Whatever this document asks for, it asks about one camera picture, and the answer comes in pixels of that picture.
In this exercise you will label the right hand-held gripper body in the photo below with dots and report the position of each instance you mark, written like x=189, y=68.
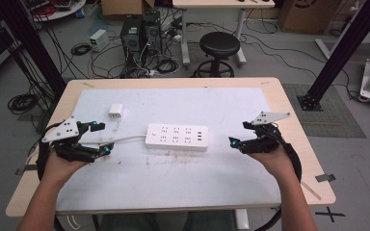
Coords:
x=263, y=141

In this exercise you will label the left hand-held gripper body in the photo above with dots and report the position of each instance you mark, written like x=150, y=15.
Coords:
x=62, y=130

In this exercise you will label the white charger plug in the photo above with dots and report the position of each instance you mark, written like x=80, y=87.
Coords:
x=115, y=110

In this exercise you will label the white power strip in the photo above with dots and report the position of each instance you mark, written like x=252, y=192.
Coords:
x=176, y=137

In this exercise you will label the person's right hand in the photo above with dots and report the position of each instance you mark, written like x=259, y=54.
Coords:
x=276, y=165

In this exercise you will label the person's left hand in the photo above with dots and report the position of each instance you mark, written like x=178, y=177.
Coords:
x=59, y=168

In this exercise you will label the grey tape piece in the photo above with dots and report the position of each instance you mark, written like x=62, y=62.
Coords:
x=325, y=177

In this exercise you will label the white table mat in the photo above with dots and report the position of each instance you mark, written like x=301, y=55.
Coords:
x=173, y=179

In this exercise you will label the grey floor mat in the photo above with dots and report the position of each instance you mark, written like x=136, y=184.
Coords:
x=337, y=122

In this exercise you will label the white table leg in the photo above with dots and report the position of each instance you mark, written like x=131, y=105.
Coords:
x=242, y=219

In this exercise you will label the white power supply box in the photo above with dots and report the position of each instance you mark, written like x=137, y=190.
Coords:
x=99, y=39

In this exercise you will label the wooden table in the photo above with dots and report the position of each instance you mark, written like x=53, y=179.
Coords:
x=173, y=82

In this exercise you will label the black round stool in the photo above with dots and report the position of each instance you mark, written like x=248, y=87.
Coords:
x=220, y=43

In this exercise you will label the black computer tower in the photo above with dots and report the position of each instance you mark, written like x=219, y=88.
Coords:
x=152, y=32
x=131, y=35

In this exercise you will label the round white table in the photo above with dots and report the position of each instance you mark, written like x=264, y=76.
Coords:
x=67, y=12

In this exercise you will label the large cardboard box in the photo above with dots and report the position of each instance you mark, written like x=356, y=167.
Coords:
x=308, y=16

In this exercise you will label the white desk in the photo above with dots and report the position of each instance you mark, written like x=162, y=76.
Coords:
x=221, y=3

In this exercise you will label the black metal post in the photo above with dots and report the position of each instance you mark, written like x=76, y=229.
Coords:
x=343, y=51
x=35, y=45

